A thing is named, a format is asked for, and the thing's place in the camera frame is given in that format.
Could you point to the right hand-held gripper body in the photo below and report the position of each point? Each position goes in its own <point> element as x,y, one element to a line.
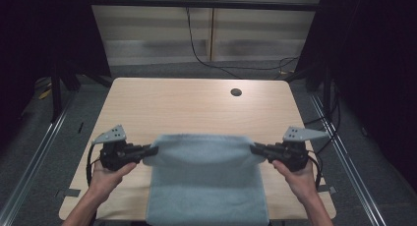
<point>293,155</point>

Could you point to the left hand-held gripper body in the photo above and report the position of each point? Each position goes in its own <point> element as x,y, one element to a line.
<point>114,155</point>

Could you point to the light blue towel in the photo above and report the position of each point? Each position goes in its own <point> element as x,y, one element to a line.
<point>206,180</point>

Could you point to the person's left hand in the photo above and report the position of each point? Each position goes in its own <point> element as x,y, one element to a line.
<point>105,181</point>

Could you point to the person's right hand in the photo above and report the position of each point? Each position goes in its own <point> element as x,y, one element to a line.
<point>300,183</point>

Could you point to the short black tape strip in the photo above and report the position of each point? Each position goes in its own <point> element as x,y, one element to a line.
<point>80,127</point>

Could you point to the grey tape strip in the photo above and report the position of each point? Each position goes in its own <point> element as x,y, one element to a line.
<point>328,189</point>
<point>72,192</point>

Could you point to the dark round table grommet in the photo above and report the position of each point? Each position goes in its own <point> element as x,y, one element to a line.
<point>236,92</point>

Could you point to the black metal stand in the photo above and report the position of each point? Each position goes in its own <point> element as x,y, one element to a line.
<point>56,95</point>
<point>327,95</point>

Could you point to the yellow floor object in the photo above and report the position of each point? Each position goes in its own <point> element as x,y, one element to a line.
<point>44,94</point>

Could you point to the dark curtain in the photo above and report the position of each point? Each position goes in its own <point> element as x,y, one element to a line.
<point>377,72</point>
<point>39,39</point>

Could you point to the black horizontal metal bar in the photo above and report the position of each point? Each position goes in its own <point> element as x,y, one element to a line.
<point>203,4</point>

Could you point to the metal floor rail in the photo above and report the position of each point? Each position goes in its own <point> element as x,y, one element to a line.
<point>347,160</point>
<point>32,160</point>

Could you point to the thin wooden wall strip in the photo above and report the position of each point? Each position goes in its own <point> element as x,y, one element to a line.
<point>212,26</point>

